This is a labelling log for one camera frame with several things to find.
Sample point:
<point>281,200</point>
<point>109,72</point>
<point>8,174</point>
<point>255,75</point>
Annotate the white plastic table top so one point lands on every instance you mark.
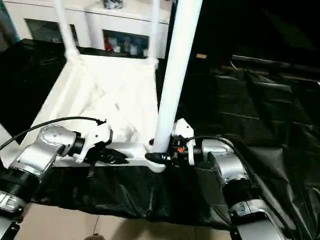
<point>87,87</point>

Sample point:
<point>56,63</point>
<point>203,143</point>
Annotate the white plastic table leg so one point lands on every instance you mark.
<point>154,32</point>
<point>66,30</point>
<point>177,75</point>

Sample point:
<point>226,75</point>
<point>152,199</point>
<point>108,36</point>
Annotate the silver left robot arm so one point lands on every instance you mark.
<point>40,155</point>

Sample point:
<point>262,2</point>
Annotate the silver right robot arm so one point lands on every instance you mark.
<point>230,165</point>

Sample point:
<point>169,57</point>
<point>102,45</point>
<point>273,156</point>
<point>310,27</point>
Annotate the black work mat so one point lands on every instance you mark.
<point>250,112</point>

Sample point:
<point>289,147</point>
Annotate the small white jar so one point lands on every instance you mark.
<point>117,48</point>
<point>145,52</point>
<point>133,50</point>

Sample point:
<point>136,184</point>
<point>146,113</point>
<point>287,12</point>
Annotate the small tan label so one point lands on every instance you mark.
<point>201,56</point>

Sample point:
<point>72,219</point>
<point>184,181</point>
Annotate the red bottle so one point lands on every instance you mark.
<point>108,45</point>

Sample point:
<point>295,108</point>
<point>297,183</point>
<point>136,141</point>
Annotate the dark low shelf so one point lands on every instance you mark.
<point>275,62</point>

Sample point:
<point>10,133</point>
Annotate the white glass-door cabinet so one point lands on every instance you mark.
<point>100,20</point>

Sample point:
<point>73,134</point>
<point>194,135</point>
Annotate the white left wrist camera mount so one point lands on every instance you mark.
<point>96,138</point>

